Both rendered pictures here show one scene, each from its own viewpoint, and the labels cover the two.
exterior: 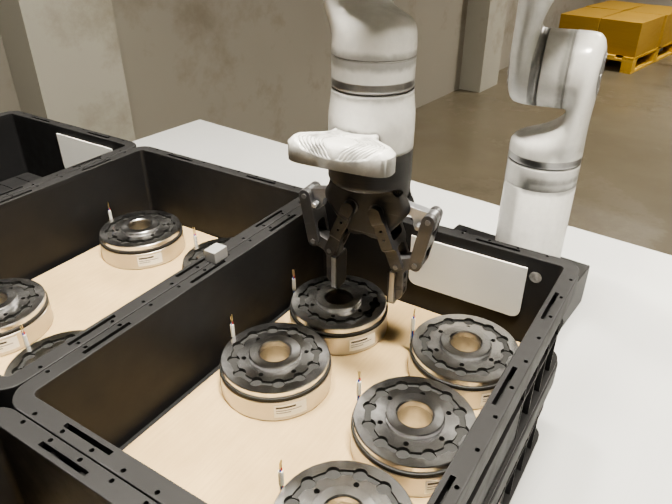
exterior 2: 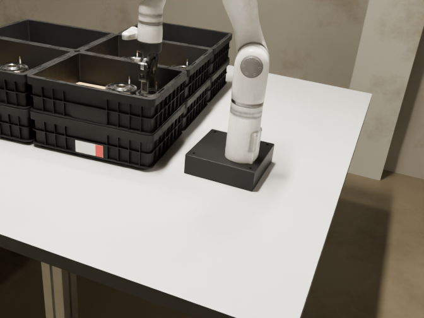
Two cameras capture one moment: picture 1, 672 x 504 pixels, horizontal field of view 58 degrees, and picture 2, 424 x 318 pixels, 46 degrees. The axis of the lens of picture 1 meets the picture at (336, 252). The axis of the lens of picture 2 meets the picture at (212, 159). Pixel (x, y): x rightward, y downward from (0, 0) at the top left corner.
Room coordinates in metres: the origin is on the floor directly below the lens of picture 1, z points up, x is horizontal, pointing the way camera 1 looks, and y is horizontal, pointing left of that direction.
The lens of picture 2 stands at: (0.24, -1.49, 1.42)
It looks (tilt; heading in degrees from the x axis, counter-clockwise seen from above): 27 degrees down; 71
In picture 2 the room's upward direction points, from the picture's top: 6 degrees clockwise
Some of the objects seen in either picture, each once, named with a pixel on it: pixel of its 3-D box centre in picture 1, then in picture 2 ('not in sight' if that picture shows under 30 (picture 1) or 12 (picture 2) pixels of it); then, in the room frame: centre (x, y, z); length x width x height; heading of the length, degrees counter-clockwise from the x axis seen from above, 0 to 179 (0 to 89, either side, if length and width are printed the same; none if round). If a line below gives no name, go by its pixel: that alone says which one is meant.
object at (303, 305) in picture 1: (338, 302); (151, 94); (0.52, 0.00, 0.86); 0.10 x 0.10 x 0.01
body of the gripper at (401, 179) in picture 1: (369, 185); (149, 53); (0.51, -0.03, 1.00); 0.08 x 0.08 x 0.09
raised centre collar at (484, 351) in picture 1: (465, 343); not in sight; (0.45, -0.12, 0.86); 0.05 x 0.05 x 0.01
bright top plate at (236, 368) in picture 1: (275, 357); (121, 88); (0.44, 0.06, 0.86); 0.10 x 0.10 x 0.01
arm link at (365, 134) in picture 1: (363, 115); (144, 28); (0.49, -0.02, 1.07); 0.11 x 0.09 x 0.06; 154
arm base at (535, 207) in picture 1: (533, 216); (243, 129); (0.74, -0.27, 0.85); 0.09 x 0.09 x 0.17; 51
